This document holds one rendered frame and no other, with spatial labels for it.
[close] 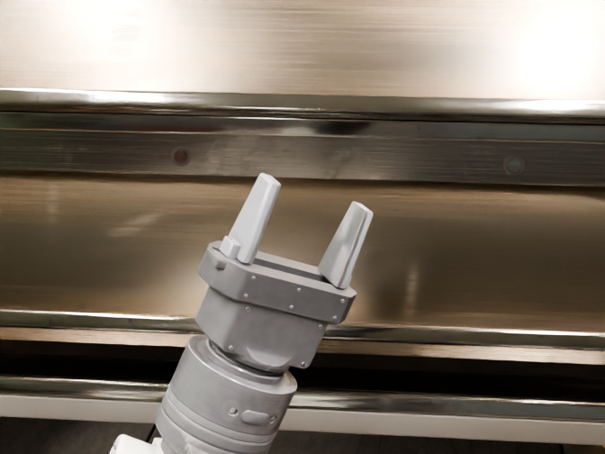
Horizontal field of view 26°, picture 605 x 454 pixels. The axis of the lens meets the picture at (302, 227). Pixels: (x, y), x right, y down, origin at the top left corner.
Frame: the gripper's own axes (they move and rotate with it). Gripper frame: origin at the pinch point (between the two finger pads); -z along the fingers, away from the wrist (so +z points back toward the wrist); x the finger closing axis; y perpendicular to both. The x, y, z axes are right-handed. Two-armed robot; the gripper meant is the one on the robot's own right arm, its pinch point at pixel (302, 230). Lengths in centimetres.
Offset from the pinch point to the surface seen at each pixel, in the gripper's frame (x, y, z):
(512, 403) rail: -45, 18, 16
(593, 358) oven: -60, 25, 11
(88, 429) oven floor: -32, 79, 57
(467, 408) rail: -41.4, 20.2, 18.7
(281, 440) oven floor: -53, 64, 47
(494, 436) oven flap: -44, 18, 20
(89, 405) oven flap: -11, 41, 36
